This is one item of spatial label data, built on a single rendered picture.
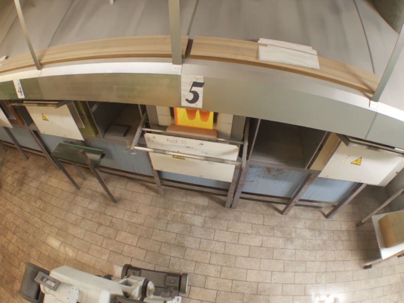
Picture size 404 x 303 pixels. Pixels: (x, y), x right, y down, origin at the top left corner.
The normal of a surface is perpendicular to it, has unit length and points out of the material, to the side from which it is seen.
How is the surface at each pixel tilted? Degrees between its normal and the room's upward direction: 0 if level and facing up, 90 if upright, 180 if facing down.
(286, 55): 27
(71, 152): 0
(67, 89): 80
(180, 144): 90
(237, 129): 90
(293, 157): 0
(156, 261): 0
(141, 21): 33
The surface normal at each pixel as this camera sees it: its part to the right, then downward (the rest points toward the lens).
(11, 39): -0.10, -0.15
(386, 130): -0.18, 0.62
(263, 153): 0.00, -0.65
